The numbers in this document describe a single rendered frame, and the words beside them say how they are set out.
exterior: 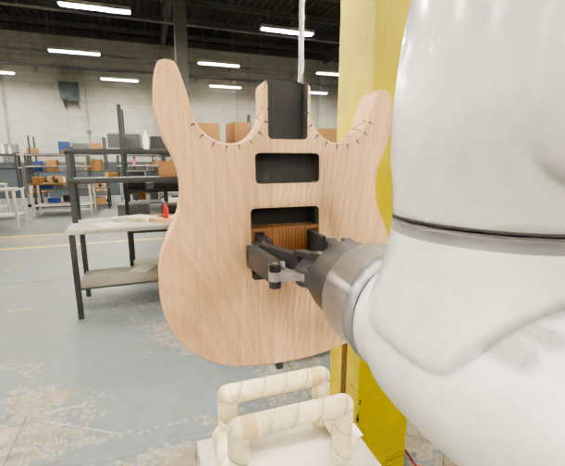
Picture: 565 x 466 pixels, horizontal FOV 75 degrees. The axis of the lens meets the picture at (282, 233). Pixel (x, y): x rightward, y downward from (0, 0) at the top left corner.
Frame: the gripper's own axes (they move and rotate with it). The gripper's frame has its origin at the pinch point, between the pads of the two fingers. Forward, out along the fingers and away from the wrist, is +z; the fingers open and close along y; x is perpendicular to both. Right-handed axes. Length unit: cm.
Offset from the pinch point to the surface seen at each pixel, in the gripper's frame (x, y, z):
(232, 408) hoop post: -27.7, -7.4, 5.2
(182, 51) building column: 259, 60, 873
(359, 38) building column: 57, 60, 86
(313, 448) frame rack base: -35.6, 5.0, 1.4
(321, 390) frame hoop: -28.1, 8.2, 5.2
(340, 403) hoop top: -25.1, 7.7, -2.6
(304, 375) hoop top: -24.9, 5.2, 5.7
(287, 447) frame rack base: -35.6, 1.1, 3.1
